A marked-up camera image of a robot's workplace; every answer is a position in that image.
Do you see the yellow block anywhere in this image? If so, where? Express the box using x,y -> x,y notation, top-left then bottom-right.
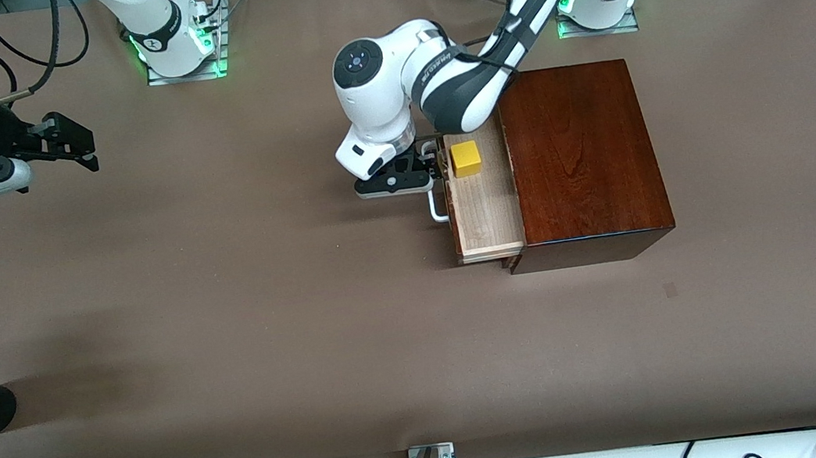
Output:
449,139 -> 485,180

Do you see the light wooden drawer with handle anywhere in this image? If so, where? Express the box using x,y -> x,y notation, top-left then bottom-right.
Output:
417,113 -> 528,270

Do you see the dark brown wooden cabinet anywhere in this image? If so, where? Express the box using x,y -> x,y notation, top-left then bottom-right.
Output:
478,53 -> 680,277

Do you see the brown table cover sheet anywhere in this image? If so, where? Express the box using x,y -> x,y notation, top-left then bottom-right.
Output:
0,0 -> 816,458

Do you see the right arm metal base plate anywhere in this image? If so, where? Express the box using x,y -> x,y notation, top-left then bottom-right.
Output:
136,0 -> 231,88

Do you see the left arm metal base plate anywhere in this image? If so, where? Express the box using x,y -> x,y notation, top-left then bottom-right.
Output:
555,5 -> 641,43

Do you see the small aluminium bracket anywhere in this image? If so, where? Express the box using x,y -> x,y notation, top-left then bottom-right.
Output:
405,441 -> 456,458

